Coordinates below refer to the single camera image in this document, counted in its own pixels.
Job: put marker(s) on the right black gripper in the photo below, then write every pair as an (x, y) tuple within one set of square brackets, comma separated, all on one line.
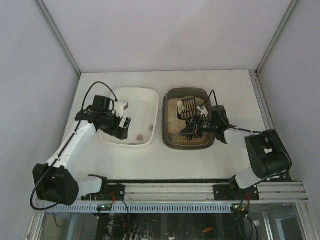
[(196, 126)]

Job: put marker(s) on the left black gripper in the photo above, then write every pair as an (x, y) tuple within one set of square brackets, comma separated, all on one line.
[(119, 126)]

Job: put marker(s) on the black slotted litter scoop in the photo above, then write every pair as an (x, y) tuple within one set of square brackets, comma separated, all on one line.
[(190, 109)]

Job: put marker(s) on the brown translucent litter box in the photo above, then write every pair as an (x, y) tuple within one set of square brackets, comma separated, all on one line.
[(171, 125)]

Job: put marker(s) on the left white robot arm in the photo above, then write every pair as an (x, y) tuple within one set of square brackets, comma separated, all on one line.
[(53, 180)]

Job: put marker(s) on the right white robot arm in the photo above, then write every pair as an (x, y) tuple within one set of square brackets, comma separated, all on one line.
[(252, 140)]

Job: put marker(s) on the white plastic tray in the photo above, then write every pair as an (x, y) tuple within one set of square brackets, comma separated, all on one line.
[(143, 104)]

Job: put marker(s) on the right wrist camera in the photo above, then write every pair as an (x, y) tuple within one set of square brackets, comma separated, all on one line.
[(203, 111)]

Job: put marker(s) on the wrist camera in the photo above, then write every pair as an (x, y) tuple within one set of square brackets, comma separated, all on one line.
[(203, 111), (120, 106)]

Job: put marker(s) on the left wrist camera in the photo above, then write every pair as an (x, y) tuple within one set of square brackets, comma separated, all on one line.
[(120, 106)]

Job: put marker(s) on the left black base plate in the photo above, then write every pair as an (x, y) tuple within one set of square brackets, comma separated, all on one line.
[(107, 192)]

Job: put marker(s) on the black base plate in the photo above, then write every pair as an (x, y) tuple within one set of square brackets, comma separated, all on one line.
[(232, 192), (107, 192)]

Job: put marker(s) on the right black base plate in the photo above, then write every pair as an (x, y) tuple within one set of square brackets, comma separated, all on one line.
[(232, 192)]

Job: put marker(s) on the right aluminium side rail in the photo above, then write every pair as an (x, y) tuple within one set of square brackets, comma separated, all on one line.
[(265, 105)]

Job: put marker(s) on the grey slotted cable duct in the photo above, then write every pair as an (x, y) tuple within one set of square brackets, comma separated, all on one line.
[(149, 208)]

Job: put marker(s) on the aluminium mounting rail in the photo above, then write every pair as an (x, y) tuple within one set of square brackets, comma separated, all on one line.
[(193, 192)]

